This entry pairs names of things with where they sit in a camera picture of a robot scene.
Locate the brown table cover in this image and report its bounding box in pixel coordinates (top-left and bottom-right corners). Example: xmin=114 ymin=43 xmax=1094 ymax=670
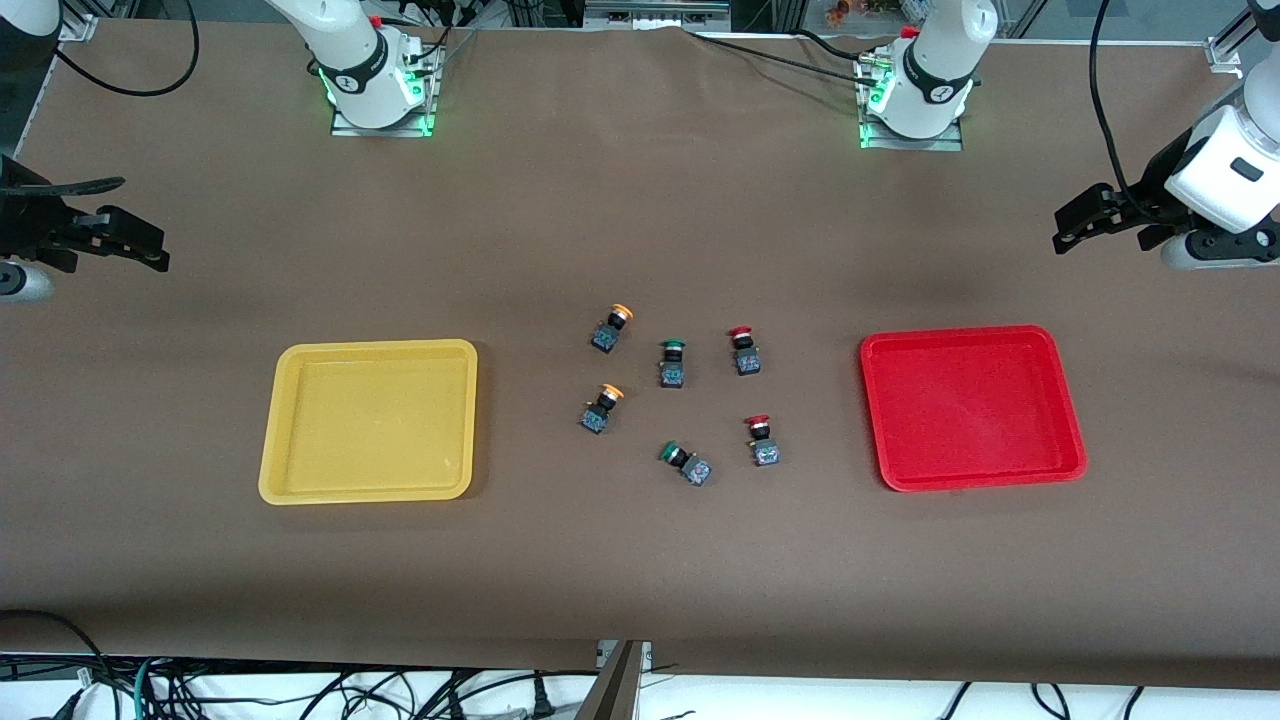
xmin=0 ymin=18 xmax=1280 ymax=691

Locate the aluminium frame post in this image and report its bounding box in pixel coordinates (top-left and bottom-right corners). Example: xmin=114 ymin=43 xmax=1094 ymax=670
xmin=575 ymin=640 xmax=653 ymax=720

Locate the red plastic tray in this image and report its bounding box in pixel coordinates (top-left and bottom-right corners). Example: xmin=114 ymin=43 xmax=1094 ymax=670
xmin=859 ymin=325 xmax=1088 ymax=493

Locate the black hanging cable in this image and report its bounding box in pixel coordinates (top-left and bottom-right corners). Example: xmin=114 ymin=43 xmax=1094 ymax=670
xmin=1088 ymin=0 xmax=1151 ymax=221

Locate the yellow mushroom push button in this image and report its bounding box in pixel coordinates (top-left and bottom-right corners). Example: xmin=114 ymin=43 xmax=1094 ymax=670
xmin=590 ymin=303 xmax=636 ymax=354

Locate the black looping cable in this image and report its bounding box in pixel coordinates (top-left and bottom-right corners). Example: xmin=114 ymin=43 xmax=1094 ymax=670
xmin=55 ymin=0 xmax=201 ymax=99

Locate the blue black switch block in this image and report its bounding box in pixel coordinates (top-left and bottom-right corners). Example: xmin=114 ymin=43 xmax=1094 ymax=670
xmin=579 ymin=384 xmax=626 ymax=436

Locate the black floor cable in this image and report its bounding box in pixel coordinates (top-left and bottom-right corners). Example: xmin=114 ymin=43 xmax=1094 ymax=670
xmin=0 ymin=608 xmax=113 ymax=720

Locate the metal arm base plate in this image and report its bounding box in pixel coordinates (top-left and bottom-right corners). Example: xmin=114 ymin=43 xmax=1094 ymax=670
xmin=330 ymin=40 xmax=442 ymax=138
xmin=857 ymin=55 xmax=967 ymax=153

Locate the teal cable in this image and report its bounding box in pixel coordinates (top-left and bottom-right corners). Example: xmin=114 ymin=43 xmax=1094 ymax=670
xmin=130 ymin=655 xmax=163 ymax=720

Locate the grey metal frame rail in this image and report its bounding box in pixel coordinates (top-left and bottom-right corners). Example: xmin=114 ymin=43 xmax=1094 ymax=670
xmin=585 ymin=0 xmax=733 ymax=32

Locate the black cable on table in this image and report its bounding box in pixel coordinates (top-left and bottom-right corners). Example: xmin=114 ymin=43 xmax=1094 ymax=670
xmin=683 ymin=25 xmax=881 ymax=81

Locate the yellow plastic tray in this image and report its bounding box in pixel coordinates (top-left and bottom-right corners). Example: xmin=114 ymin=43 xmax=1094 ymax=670
xmin=258 ymin=339 xmax=479 ymax=506

